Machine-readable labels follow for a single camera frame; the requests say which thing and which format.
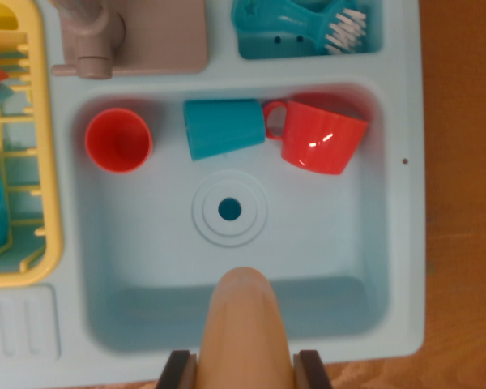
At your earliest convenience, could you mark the grey toy faucet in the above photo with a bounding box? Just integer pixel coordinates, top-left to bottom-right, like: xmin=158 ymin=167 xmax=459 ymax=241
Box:
xmin=50 ymin=0 xmax=209 ymax=80

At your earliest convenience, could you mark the red tumbler cup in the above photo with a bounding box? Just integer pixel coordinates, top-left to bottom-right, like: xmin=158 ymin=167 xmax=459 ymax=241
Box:
xmin=84 ymin=108 xmax=153 ymax=174

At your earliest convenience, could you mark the yellow dish rack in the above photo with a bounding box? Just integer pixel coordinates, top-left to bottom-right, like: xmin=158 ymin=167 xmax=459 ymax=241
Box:
xmin=0 ymin=0 xmax=64 ymax=289

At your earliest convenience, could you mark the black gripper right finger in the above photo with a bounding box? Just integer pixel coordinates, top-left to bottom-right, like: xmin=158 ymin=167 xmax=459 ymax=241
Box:
xmin=293 ymin=349 xmax=334 ymax=389

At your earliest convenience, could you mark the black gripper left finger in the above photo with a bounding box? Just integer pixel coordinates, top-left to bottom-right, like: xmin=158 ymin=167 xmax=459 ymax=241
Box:
xmin=156 ymin=350 xmax=198 ymax=389

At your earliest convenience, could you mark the teal dish brush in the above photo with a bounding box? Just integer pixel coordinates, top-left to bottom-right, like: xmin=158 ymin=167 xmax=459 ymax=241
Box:
xmin=231 ymin=0 xmax=368 ymax=56

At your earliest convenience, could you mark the red mug with handle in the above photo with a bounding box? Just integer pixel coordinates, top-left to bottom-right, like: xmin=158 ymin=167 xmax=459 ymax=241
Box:
xmin=262 ymin=100 xmax=369 ymax=176

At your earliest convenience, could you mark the teal tumbler cup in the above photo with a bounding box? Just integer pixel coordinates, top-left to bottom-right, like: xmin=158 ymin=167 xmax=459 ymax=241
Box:
xmin=182 ymin=99 xmax=266 ymax=162

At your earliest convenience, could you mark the yellow toy plate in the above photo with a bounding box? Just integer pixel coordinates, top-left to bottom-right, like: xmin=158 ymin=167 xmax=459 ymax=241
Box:
xmin=0 ymin=6 xmax=19 ymax=32

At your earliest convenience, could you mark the light blue toy sink unit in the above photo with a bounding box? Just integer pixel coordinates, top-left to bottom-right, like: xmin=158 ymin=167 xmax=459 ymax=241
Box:
xmin=0 ymin=0 xmax=426 ymax=389

